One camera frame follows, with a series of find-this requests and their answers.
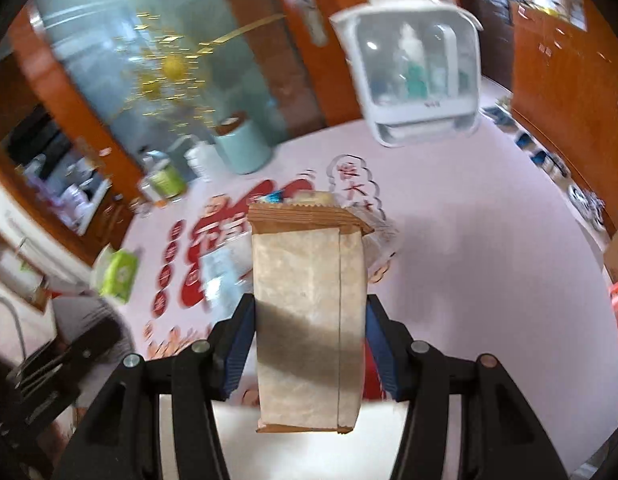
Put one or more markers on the clear pack beige cookies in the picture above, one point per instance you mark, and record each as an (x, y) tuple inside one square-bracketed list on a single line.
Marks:
[(314, 198)]

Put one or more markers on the white squeeze bottle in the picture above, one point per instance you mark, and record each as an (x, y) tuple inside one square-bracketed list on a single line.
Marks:
[(205, 161)]

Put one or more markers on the green tissue box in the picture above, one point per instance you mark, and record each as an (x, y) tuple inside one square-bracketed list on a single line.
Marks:
[(113, 273)]

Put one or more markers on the glass bottle green label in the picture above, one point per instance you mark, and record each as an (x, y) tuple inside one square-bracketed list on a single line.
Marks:
[(162, 175)]

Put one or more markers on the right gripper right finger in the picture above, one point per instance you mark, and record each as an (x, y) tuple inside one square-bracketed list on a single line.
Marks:
[(390, 343)]

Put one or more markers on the brown oat bar snack pack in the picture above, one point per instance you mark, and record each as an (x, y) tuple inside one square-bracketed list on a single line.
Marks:
[(310, 290)]

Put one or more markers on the white storage cabinet box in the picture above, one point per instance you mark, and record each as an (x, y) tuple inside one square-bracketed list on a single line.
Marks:
[(415, 66)]

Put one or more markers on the blue white candy wrapper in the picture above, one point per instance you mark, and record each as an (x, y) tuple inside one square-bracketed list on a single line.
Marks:
[(276, 197)]

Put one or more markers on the teal canister with brown lid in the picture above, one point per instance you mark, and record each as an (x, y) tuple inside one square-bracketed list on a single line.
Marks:
[(241, 144)]

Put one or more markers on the clear white cake packet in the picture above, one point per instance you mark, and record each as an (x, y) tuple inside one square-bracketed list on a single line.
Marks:
[(381, 244)]

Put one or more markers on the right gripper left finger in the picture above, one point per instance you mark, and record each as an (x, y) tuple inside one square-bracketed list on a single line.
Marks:
[(231, 340)]

